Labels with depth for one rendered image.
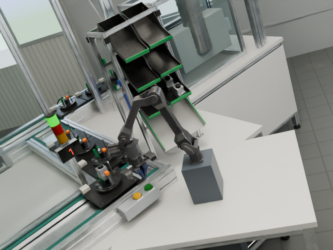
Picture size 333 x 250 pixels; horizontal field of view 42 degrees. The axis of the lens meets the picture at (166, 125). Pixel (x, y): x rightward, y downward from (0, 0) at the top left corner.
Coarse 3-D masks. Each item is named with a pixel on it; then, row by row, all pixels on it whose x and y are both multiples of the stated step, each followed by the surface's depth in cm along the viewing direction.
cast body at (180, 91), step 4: (176, 84) 225; (180, 84) 225; (172, 88) 227; (176, 88) 225; (180, 88) 225; (172, 92) 230; (176, 92) 226; (180, 92) 227; (184, 92) 227; (176, 96) 229; (180, 96) 227
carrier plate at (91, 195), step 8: (120, 168) 232; (120, 176) 225; (128, 184) 216; (88, 192) 222; (96, 192) 219; (112, 192) 214; (120, 192) 212; (96, 200) 213; (104, 200) 211; (112, 200) 210; (104, 208) 208
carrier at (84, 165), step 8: (96, 152) 247; (88, 160) 252; (96, 160) 241; (104, 160) 241; (112, 160) 242; (120, 160) 239; (80, 168) 248; (88, 168) 244; (112, 168) 236; (96, 176) 233
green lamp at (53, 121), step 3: (51, 117) 206; (54, 117) 207; (48, 120) 206; (51, 120) 206; (54, 120) 207; (57, 120) 208; (51, 123) 207; (54, 123) 207; (57, 123) 208; (51, 126) 208
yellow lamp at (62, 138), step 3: (63, 132) 211; (57, 135) 210; (60, 135) 210; (63, 135) 211; (66, 135) 214; (57, 138) 211; (60, 138) 211; (63, 138) 211; (66, 138) 213; (60, 141) 212; (63, 141) 212; (66, 141) 213
